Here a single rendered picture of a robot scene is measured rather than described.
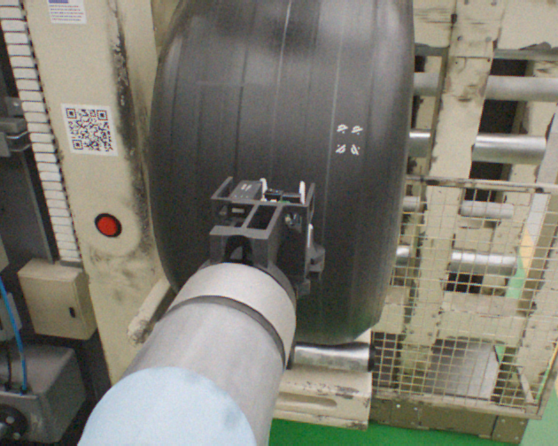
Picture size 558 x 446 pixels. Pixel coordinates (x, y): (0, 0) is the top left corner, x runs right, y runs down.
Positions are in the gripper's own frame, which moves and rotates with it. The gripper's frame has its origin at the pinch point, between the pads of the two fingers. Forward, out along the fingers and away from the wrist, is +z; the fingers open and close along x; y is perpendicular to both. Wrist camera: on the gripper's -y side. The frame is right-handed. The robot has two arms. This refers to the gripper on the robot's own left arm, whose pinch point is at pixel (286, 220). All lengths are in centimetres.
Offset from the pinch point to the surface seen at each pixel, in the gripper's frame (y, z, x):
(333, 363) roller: -29.9, 16.8, -5.4
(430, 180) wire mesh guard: -15, 64, -22
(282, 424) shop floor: -112, 86, 12
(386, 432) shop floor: -112, 89, -23
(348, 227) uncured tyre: -1.1, 2.1, -6.2
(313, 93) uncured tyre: 11.9, 5.2, -1.6
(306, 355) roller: -29.1, 16.9, -1.2
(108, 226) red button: -13.0, 22.2, 31.7
